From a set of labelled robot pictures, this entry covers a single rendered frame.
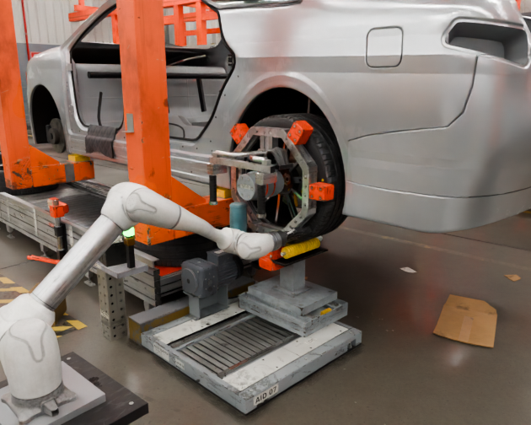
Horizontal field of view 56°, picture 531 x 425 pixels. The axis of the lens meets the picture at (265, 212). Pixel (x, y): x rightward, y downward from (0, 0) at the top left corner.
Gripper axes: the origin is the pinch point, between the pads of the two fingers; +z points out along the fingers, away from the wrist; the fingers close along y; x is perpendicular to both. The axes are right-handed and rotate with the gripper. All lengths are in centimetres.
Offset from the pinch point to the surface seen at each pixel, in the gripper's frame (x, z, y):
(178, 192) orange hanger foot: 56, -26, -38
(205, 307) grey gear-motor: 3, -16, -81
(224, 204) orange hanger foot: 46, 4, -45
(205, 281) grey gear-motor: 9, -28, -52
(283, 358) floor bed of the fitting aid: -45, -23, -34
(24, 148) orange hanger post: 195, -35, -168
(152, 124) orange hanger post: 81, -41, -10
